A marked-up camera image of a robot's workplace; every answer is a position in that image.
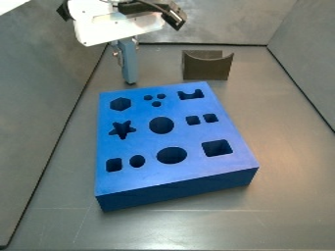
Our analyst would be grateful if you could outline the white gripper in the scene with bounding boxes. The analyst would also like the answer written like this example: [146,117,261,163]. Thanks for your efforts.
[67,0,166,66]

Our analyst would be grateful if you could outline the blue shape sorting board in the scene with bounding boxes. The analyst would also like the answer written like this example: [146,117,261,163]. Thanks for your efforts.
[95,81,259,212]

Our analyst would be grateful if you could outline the black curved holder stand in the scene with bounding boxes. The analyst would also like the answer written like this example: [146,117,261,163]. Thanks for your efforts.
[182,50,235,80]

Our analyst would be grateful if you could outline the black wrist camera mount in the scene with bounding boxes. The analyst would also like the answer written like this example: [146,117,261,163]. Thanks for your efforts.
[57,0,187,30]

